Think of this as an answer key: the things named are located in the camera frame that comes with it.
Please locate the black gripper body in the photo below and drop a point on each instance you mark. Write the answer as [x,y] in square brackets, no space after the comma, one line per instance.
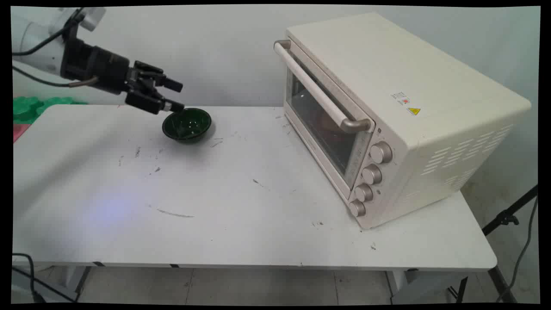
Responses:
[97,68]

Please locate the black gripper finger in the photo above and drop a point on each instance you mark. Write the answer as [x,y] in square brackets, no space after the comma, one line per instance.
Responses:
[153,74]
[144,100]

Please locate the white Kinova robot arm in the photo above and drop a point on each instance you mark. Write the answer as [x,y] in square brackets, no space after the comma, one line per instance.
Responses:
[36,41]

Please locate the dark green bowl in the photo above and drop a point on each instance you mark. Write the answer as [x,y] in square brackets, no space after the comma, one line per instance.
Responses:
[188,126]

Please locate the green foam mat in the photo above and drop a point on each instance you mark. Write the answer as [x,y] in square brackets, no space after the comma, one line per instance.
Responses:
[30,107]

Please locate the red foam mat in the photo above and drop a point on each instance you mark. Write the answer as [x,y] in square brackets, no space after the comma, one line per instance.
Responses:
[19,131]

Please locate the grey table leg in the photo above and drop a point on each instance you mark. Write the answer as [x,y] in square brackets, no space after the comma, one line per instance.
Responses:
[77,280]
[413,286]

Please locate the silver oven knob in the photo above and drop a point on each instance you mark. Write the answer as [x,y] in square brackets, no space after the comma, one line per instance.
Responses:
[381,152]
[371,174]
[357,208]
[363,192]

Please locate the white label sticker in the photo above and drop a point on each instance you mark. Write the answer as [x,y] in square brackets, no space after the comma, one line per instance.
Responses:
[400,97]

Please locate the yellow warning sticker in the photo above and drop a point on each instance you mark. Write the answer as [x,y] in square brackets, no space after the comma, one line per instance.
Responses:
[413,111]

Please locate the cream toaster oven body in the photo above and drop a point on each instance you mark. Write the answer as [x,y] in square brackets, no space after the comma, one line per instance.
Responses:
[430,107]

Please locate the black tripod stand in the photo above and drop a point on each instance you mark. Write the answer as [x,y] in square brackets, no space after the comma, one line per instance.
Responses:
[506,217]

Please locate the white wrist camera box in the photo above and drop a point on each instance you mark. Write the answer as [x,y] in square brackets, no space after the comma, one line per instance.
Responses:
[92,18]

